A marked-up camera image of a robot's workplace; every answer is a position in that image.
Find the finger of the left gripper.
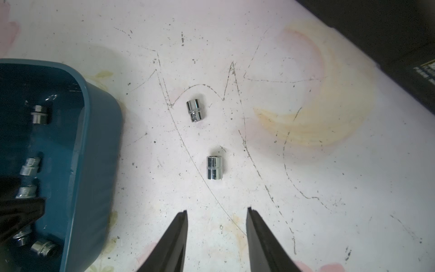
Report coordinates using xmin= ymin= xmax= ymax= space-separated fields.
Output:
xmin=1 ymin=176 xmax=45 ymax=244

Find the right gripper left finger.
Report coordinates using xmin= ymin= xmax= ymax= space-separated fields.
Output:
xmin=137 ymin=210 xmax=188 ymax=272

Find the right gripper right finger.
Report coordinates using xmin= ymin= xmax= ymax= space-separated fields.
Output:
xmin=246 ymin=207 xmax=301 ymax=272

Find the teal plastic storage tray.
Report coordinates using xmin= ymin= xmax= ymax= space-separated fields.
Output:
xmin=1 ymin=59 xmax=123 ymax=272

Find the chrome socket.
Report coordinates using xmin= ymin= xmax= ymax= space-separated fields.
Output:
xmin=31 ymin=105 xmax=48 ymax=125
xmin=186 ymin=99 xmax=205 ymax=122
xmin=13 ymin=226 xmax=32 ymax=247
xmin=15 ymin=185 xmax=37 ymax=199
xmin=207 ymin=156 xmax=223 ymax=180
xmin=19 ymin=157 xmax=41 ymax=176
xmin=31 ymin=239 xmax=58 ymax=257

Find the chrome socket in tray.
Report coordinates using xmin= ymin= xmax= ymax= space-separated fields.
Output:
xmin=31 ymin=105 xmax=48 ymax=125
xmin=13 ymin=226 xmax=32 ymax=247
xmin=31 ymin=239 xmax=58 ymax=257
xmin=19 ymin=157 xmax=41 ymax=176
xmin=15 ymin=185 xmax=37 ymax=199

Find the yellow black toolbox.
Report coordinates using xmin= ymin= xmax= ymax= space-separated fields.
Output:
xmin=299 ymin=1 xmax=435 ymax=112

